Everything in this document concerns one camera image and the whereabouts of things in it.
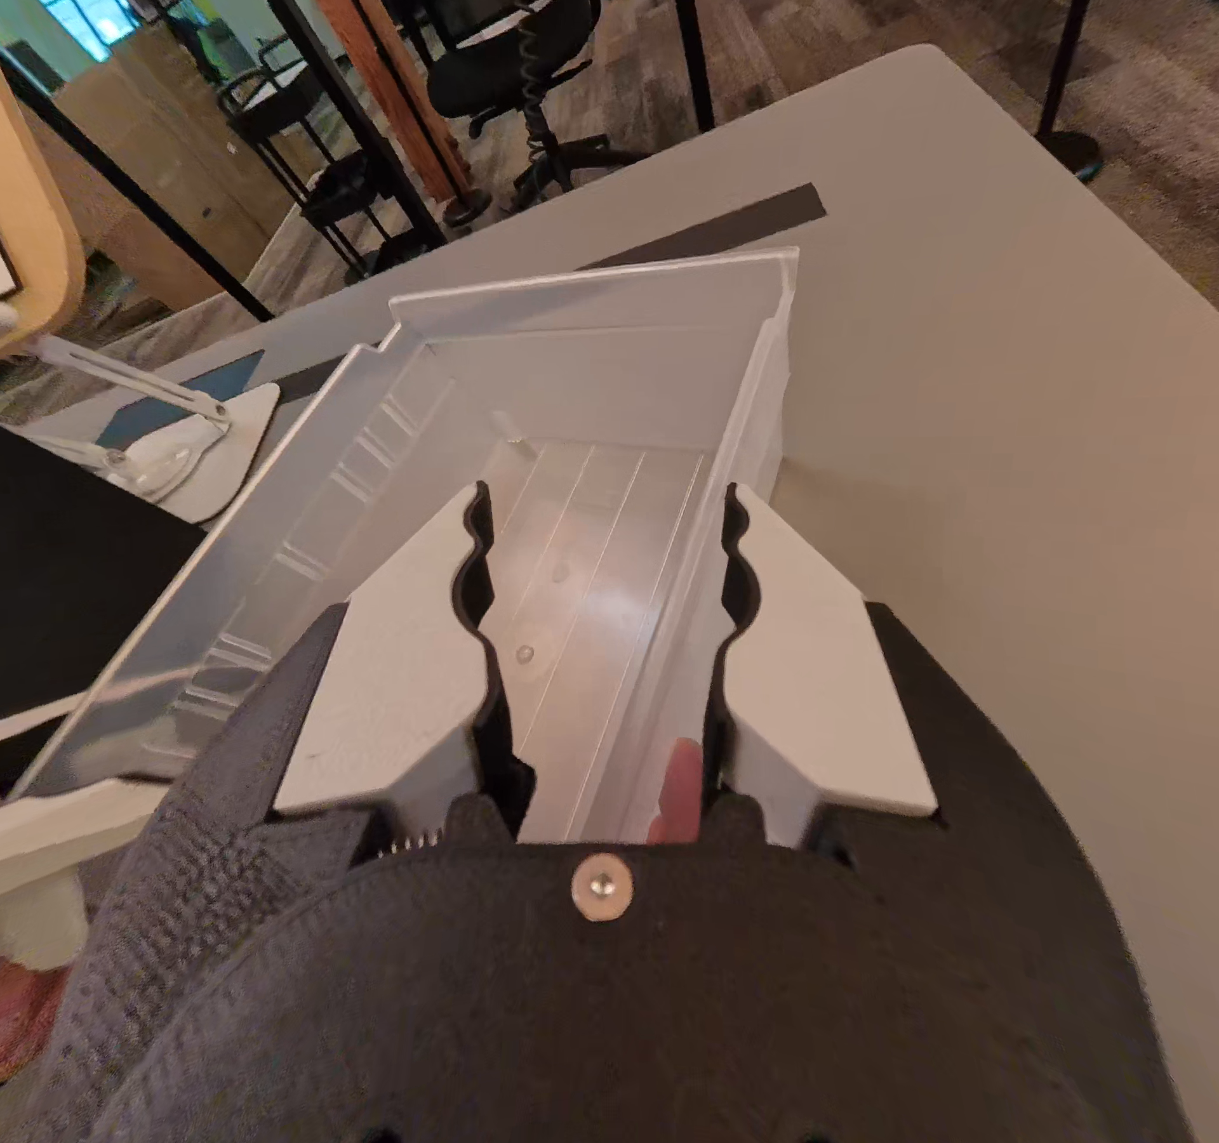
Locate brown wooden post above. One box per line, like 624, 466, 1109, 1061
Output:
270, 0, 482, 210

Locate black coiled cable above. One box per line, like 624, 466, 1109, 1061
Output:
510, 0, 558, 149

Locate instruction sheet on wooden stand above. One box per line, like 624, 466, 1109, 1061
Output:
0, 67, 89, 365

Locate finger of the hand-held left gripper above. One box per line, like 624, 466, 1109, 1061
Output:
0, 773, 165, 972

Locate black stanchion pole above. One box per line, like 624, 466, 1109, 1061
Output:
661, 0, 718, 133
1033, 0, 1114, 180
218, 0, 452, 249
0, 46, 277, 324

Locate white stand base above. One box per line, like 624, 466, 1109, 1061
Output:
24, 333, 283, 527

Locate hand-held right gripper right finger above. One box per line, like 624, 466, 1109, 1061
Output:
700, 481, 941, 847

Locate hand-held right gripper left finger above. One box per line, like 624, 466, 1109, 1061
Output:
272, 479, 537, 841

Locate large clear plastic bin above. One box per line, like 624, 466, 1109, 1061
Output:
4, 246, 801, 843

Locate person's right hand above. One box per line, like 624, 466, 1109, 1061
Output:
648, 735, 709, 845

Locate black office chair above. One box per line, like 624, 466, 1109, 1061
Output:
405, 0, 659, 205

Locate black utility cart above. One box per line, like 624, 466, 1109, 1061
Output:
218, 36, 421, 279

